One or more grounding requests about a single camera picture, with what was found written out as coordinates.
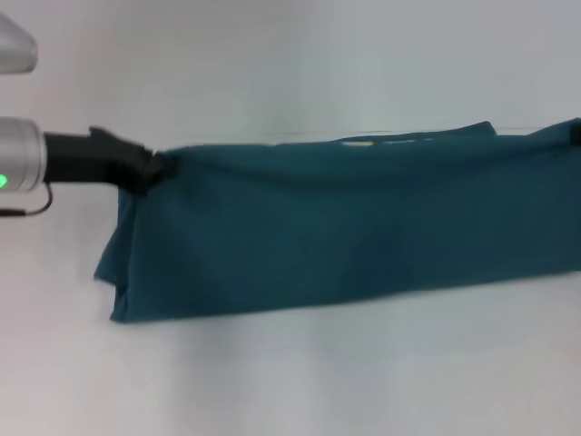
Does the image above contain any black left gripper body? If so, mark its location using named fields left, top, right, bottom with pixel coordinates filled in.
left=42, top=125, right=153, bottom=194

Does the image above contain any dark cable with red sleeve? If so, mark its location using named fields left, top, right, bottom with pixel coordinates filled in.
left=0, top=183, right=54, bottom=217

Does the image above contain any teal blue shirt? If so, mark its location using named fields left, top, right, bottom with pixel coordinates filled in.
left=93, top=117, right=581, bottom=324

